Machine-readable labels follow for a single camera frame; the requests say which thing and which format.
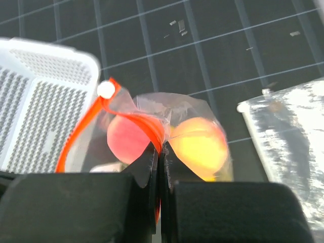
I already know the pink toy peach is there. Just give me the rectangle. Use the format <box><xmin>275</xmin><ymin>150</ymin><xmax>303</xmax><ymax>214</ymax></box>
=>
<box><xmin>107</xmin><ymin>116</ymin><xmax>150</xmax><ymax>165</ymax></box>

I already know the black grid mat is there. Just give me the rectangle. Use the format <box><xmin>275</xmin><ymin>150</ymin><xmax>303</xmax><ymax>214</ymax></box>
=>
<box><xmin>1</xmin><ymin>1</ymin><xmax>323</xmax><ymax>181</ymax></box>

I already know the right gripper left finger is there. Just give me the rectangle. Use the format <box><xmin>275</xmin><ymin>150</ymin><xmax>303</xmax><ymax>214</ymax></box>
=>
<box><xmin>1</xmin><ymin>144</ymin><xmax>159</xmax><ymax>242</ymax></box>

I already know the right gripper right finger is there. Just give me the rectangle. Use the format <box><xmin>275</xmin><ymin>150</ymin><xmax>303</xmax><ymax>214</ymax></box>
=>
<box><xmin>159</xmin><ymin>144</ymin><xmax>314</xmax><ymax>242</ymax></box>

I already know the orange toy with leaf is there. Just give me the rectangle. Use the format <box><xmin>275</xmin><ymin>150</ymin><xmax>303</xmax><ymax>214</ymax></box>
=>
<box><xmin>169</xmin><ymin>117</ymin><xmax>229</xmax><ymax>182</ymax></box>

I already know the white perforated plastic basket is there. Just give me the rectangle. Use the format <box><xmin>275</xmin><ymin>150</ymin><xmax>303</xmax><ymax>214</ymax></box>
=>
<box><xmin>1</xmin><ymin>37</ymin><xmax>100</xmax><ymax>174</ymax></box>

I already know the clear zip bag orange zipper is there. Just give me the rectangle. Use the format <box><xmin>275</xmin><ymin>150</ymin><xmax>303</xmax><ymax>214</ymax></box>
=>
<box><xmin>55</xmin><ymin>77</ymin><xmax>235</xmax><ymax>226</ymax></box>

